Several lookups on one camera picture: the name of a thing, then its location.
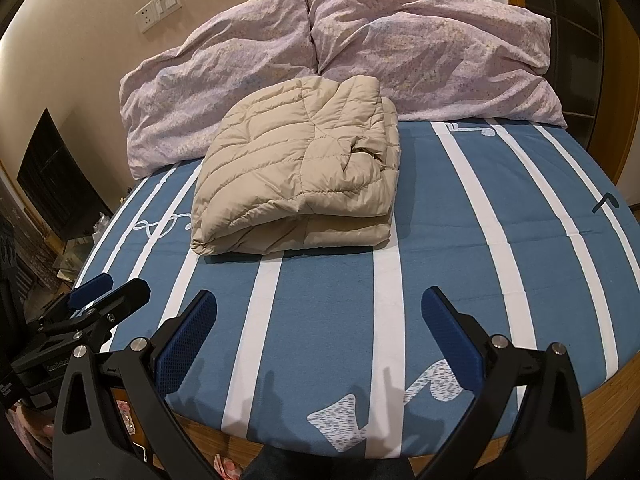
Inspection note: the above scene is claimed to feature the person's leg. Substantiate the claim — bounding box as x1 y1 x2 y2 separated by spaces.
325 454 416 480
240 447 328 480

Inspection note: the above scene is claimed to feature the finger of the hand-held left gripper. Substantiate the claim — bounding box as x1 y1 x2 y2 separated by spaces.
67 274 115 311
39 278 152 353

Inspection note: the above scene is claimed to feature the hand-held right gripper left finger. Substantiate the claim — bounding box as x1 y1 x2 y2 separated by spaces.
52 289 236 480

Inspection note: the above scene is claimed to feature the person's left leg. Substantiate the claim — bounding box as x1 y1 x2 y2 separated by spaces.
240 447 328 480

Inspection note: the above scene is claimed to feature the black flat screen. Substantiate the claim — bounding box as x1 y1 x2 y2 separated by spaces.
16 107 114 241

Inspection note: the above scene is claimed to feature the dark patterned panel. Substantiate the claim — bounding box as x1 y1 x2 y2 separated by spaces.
0 195 51 306

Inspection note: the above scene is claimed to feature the person's right leg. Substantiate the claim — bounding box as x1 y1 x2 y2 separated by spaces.
325 454 416 480

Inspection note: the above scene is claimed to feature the glass side table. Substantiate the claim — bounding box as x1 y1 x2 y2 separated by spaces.
60 237 101 281

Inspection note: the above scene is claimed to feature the wooden lattice door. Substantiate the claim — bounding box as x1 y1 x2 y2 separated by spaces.
500 0 640 191

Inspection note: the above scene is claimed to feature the pink floral cloth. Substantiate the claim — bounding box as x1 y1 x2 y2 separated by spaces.
214 454 242 480

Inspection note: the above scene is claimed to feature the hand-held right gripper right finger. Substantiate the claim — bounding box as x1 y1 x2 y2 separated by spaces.
421 286 588 480

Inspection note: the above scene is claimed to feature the white wall outlet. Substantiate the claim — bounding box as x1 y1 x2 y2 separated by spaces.
136 2 160 35

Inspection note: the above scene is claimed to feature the beige quilted down jacket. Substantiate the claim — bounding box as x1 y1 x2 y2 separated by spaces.
190 75 403 257

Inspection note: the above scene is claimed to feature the pink floral duvet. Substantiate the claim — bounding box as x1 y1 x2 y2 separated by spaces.
119 0 569 181

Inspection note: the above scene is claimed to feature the bed with blue striped sheet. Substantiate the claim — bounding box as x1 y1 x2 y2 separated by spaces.
72 110 633 462

